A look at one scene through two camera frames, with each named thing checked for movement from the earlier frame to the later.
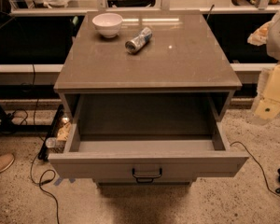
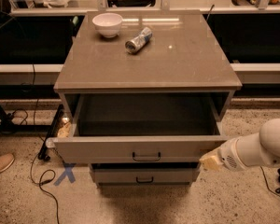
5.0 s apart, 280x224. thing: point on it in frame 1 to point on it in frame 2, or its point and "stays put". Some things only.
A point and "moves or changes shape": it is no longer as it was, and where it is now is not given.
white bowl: (107, 24) stays put
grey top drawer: (147, 159) moves or changes shape
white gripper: (279, 37) to (226, 156)
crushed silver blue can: (135, 44) stays put
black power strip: (44, 152) stays put
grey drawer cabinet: (146, 96) stays put
